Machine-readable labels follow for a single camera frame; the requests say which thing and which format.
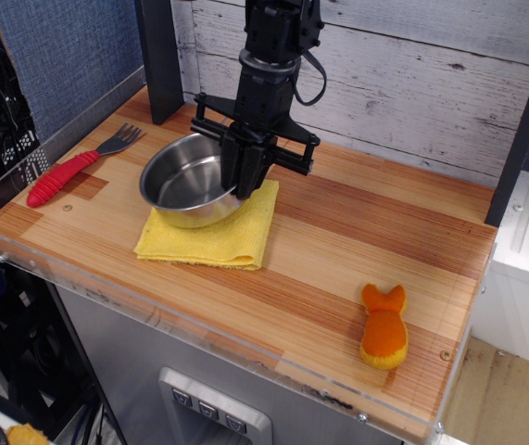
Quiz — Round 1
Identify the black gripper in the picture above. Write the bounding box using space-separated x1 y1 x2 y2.
192 62 318 200

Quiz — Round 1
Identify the metal pot with wire handle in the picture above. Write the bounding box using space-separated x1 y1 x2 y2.
139 133 244 229

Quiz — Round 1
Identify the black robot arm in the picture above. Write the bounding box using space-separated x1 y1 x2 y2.
192 1 324 200

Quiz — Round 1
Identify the yellow folded towel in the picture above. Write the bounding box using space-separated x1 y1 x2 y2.
134 180 280 271

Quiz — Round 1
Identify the orange plush fish toy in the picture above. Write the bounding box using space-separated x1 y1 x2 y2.
359 284 409 370

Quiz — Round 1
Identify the clear acrylic table guard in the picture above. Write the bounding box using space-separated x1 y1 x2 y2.
0 90 496 444

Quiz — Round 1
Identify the silver control panel with buttons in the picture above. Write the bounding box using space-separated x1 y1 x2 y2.
158 367 273 444

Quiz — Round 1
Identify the white ribbed appliance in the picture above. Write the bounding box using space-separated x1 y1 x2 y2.
471 172 529 361

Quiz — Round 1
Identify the dark left support post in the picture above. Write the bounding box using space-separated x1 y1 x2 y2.
134 0 184 125

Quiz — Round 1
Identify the dark support post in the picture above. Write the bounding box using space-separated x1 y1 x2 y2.
485 96 529 227
134 0 184 125

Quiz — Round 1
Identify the red handled metal fork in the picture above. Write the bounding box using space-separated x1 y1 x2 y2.
26 123 142 208

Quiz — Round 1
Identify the dark right support post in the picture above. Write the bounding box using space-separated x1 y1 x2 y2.
485 96 529 227

